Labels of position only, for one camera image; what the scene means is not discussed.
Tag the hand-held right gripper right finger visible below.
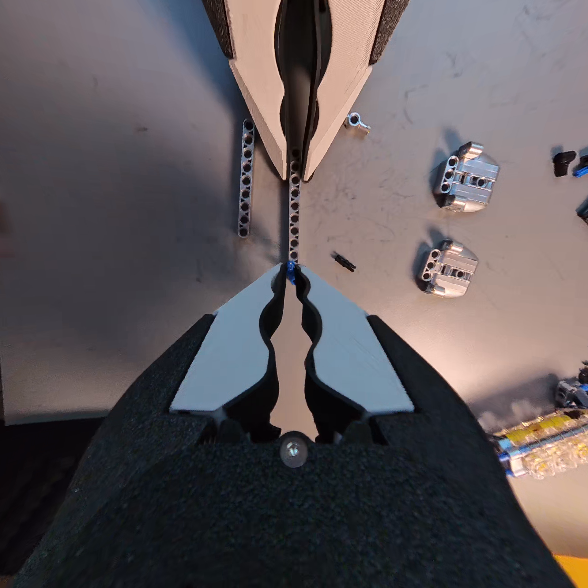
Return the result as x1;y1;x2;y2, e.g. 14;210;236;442
294;265;415;443

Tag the long grey toy beam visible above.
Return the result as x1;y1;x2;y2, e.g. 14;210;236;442
237;119;255;239
287;147;301;267

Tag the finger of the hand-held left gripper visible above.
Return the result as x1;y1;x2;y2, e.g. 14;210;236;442
303;0;386;183
224;0;288;181

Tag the silver toy engine block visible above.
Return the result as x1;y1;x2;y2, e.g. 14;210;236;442
416;239;479;298
432;141;501;213

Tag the yellow bin with small pins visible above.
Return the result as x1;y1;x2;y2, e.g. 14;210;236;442
553;553;588;588

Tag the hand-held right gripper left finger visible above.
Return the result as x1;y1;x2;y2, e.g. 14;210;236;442
169;263;288;436

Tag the pile of mixed toy pins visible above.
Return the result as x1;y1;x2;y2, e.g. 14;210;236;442
552;147;588;226

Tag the small silver toy connector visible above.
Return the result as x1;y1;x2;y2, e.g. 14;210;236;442
345;111;371;138

